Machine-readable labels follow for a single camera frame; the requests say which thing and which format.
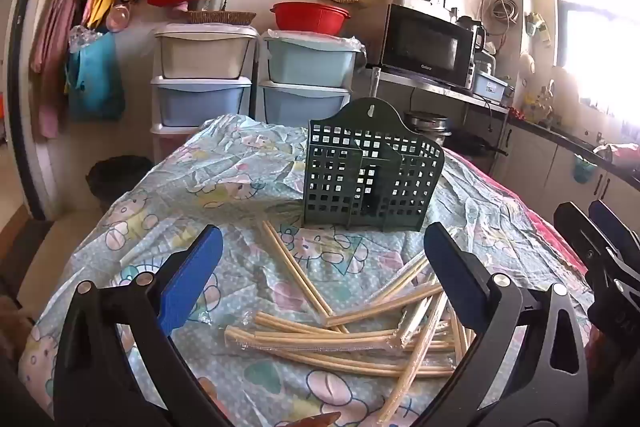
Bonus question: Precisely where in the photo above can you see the blue storage drawer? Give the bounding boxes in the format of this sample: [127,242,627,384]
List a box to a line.
[256,81,351,128]
[151,77,252,128]

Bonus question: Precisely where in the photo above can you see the cream storage drawer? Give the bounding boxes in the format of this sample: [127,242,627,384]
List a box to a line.
[155,24,258,80]

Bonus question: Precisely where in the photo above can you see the black electric kettle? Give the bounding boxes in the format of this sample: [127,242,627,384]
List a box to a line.
[456,16,487,54]

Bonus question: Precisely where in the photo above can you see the pink cloth bundle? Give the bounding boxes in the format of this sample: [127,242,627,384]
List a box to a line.
[595,142,640,168]

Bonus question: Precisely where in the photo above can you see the kitchen window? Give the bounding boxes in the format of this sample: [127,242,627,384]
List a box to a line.
[549,0,640,118]

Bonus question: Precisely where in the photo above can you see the pink storage drawer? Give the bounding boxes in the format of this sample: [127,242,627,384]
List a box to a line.
[151,124,206,162]

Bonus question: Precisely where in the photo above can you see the black frying pan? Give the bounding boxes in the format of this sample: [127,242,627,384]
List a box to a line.
[442,131,508,158]

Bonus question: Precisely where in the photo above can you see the person's left hand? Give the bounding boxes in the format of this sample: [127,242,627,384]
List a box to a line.
[200,381,342,427]

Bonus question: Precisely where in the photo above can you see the coiled white hose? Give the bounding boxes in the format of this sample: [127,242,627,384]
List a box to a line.
[491,0,522,26]

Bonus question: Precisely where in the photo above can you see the pile of bamboo chopsticks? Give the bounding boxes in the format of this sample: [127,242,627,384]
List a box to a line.
[223,219,481,425]

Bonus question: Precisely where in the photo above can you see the pink ladle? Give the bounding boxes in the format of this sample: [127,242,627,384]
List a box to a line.
[106,4,132,31]

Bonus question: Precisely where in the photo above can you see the wicker basket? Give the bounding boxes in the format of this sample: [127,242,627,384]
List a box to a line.
[187,9,257,26]

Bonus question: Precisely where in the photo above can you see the pale teal storage drawer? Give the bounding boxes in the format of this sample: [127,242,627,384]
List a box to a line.
[260,31,362,85]

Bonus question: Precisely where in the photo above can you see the teal cloth bag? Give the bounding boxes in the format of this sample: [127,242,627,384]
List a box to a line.
[65,32,126,120]

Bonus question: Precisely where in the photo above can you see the pink hanging cloth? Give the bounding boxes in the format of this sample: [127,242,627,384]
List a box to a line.
[30,0,88,140]

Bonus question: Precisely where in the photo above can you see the metal kitchen shelf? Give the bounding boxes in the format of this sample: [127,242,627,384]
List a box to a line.
[364,64,511,158]

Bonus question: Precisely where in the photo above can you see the large metal pot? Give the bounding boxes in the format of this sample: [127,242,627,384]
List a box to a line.
[404,111,452,146]

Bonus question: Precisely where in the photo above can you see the blue lidded box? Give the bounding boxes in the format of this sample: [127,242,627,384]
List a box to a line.
[472,71,515,101]

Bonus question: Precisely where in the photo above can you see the black microwave oven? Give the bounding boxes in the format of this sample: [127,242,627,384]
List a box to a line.
[377,3,476,88]

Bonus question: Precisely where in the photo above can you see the pale green wall holder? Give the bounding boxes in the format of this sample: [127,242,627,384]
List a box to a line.
[527,13,551,45]

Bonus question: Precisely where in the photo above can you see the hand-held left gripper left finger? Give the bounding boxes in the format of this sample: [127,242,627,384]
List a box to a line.
[52,224,236,427]

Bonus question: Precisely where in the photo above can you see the black trash bin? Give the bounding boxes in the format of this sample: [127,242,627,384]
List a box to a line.
[86,155,156,215]

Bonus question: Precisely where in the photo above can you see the red plastic basin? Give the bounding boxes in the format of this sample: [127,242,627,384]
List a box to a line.
[270,2,351,36]

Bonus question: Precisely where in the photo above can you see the white kitchen cabinets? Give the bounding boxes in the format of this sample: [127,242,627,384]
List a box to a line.
[492,117,640,220]

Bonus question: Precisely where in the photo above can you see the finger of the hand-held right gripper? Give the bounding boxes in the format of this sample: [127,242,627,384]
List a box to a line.
[589,199,640,279]
[553,201,640,304]

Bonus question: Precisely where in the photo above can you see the green plastic utensil holder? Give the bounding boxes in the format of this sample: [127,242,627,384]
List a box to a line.
[302,98,446,234]

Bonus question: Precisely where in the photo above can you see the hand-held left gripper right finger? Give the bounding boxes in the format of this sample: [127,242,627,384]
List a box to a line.
[400,222,591,427]

